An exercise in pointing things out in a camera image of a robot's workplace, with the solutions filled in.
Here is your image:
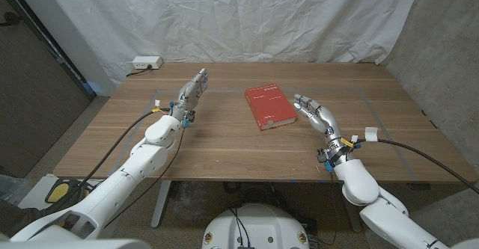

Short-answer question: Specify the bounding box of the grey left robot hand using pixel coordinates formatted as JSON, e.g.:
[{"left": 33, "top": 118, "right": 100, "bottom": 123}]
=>
[{"left": 171, "top": 67, "right": 210, "bottom": 120}]

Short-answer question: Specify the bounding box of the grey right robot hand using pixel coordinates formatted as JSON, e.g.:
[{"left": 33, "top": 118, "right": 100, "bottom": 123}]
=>
[{"left": 293, "top": 93, "right": 353, "bottom": 160}]

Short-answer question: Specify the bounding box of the red book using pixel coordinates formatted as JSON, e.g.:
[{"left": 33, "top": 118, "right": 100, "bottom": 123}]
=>
[{"left": 245, "top": 83, "right": 299, "bottom": 132}]

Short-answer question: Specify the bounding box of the white power strip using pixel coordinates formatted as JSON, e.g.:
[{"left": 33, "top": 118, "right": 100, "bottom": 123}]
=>
[{"left": 132, "top": 55, "right": 163, "bottom": 70}]

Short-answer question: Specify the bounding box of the white backdrop cloth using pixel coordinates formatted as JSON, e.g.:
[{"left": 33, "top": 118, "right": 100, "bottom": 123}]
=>
[{"left": 40, "top": 0, "right": 426, "bottom": 87}]

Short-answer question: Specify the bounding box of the grey table leg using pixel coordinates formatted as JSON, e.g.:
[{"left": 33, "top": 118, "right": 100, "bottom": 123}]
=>
[
  {"left": 150, "top": 180, "right": 172, "bottom": 229},
  {"left": 338, "top": 182, "right": 363, "bottom": 233}
]

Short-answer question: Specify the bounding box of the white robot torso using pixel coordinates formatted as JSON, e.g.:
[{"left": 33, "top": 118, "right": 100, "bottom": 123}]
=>
[{"left": 201, "top": 203, "right": 311, "bottom": 249}]

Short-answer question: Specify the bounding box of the yellow black foot pedal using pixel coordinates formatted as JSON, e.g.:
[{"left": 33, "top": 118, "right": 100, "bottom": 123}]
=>
[{"left": 44, "top": 179, "right": 93, "bottom": 204}]

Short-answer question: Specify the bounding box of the white floor board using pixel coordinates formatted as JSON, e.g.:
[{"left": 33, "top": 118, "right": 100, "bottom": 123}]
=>
[{"left": 14, "top": 173, "right": 108, "bottom": 211}]

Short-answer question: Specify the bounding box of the clear plastic bin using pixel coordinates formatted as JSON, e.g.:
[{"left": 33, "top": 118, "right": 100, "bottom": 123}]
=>
[{"left": 0, "top": 173, "right": 29, "bottom": 205}]

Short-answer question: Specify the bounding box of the person in black clothes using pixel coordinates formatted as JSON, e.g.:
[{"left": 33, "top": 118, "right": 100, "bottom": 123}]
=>
[{"left": 0, "top": 200, "right": 42, "bottom": 239}]

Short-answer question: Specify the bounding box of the white right cable tag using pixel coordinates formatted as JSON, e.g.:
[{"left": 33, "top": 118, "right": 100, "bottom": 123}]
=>
[{"left": 364, "top": 126, "right": 379, "bottom": 142}]

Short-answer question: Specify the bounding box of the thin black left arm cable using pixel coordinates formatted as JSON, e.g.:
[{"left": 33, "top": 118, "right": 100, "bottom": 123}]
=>
[{"left": 105, "top": 126, "right": 186, "bottom": 228}]

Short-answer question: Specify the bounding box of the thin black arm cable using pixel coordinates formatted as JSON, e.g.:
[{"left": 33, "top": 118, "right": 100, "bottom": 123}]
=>
[
  {"left": 308, "top": 168, "right": 340, "bottom": 247},
  {"left": 105, "top": 126, "right": 186, "bottom": 228}
]

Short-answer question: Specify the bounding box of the black power strip cable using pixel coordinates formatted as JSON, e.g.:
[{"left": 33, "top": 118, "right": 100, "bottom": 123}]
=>
[{"left": 126, "top": 64, "right": 153, "bottom": 77}]

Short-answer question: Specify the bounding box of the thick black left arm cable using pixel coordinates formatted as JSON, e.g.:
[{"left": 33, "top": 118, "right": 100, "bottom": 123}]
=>
[{"left": 40, "top": 108, "right": 171, "bottom": 215}]

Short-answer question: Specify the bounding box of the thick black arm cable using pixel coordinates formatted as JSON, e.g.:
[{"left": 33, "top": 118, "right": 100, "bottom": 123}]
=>
[
  {"left": 40, "top": 108, "right": 171, "bottom": 215},
  {"left": 353, "top": 138, "right": 479, "bottom": 196}
]

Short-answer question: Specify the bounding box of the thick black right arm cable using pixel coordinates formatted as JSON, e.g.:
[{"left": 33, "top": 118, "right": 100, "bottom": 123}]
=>
[{"left": 353, "top": 138, "right": 479, "bottom": 196}]

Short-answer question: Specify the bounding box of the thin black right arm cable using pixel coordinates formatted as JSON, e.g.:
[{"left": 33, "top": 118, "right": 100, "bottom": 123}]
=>
[{"left": 308, "top": 168, "right": 340, "bottom": 247}]

